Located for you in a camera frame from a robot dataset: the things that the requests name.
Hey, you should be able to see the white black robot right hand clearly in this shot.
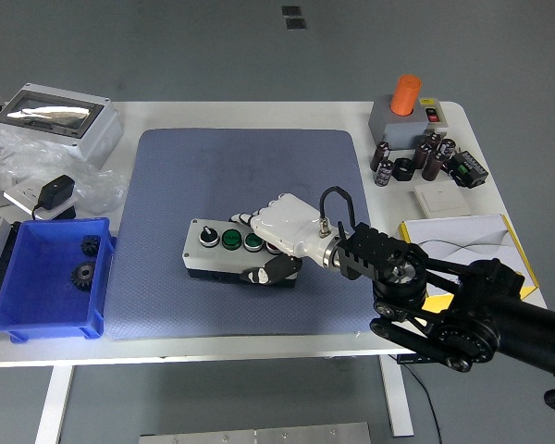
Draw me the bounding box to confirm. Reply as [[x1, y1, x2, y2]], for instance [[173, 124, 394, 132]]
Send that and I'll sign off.
[[228, 192, 338, 287]]

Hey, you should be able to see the grey four-button control box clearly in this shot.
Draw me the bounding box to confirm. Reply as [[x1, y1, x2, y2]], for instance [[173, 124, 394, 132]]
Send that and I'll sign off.
[[181, 217, 302, 288]]

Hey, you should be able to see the grey-blue textured mat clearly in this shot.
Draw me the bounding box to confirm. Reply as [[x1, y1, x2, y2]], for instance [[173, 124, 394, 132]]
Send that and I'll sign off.
[[104, 128, 386, 341]]

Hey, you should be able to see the black hex nut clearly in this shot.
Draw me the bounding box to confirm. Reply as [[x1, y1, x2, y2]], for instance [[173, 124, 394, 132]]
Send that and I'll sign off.
[[392, 157, 416, 182]]

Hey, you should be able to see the grey block base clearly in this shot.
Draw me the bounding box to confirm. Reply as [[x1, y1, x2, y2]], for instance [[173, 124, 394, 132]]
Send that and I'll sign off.
[[367, 94, 431, 152]]

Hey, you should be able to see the orange cylinder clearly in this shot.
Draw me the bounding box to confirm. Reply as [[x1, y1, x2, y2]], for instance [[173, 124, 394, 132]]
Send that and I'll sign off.
[[389, 74, 423, 117]]

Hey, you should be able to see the yellow and white cardboard box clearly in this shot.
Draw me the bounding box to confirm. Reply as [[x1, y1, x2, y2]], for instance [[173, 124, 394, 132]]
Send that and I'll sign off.
[[399, 214, 541, 316]]

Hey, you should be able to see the black terminal module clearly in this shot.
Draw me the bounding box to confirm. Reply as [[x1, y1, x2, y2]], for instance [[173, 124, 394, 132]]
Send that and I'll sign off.
[[446, 150, 490, 189]]

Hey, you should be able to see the clear plastic bag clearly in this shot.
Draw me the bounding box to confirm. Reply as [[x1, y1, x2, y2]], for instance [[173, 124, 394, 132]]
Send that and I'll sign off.
[[0, 129, 129, 216]]

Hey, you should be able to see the small black gear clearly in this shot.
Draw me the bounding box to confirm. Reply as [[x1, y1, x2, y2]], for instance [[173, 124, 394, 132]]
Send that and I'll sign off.
[[80, 234, 102, 258]]

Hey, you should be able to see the white table leg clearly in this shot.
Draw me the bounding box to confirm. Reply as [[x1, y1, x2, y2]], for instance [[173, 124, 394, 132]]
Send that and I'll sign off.
[[378, 355, 415, 438], [34, 364, 75, 444]]

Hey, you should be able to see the large black gear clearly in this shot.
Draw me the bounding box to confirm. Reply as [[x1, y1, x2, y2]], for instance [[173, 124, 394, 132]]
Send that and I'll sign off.
[[69, 260, 97, 292]]

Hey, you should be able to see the grey metal plate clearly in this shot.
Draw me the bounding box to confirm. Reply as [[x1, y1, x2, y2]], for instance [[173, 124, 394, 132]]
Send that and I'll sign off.
[[138, 421, 374, 444]]

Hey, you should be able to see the black power adapter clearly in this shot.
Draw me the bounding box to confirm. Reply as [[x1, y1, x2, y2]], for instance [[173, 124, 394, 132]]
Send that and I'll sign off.
[[31, 174, 78, 221]]

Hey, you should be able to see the blue plastic bin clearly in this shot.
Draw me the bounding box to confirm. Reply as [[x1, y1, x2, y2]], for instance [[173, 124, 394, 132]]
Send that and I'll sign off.
[[0, 216, 117, 344]]

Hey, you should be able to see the white wall switch plate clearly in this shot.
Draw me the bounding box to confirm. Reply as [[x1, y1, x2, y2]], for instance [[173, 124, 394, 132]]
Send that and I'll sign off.
[[413, 179, 473, 218]]

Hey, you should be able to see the white rocker switch box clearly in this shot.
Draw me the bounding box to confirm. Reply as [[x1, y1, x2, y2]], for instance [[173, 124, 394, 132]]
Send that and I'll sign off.
[[418, 97, 448, 129]]

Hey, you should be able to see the grey enclosure with clear window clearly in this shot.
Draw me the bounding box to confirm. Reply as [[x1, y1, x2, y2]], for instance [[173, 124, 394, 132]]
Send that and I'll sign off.
[[0, 82, 124, 171]]

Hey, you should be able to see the black cable under table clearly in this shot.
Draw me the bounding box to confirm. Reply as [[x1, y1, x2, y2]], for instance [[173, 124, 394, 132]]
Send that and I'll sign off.
[[400, 363, 445, 444]]

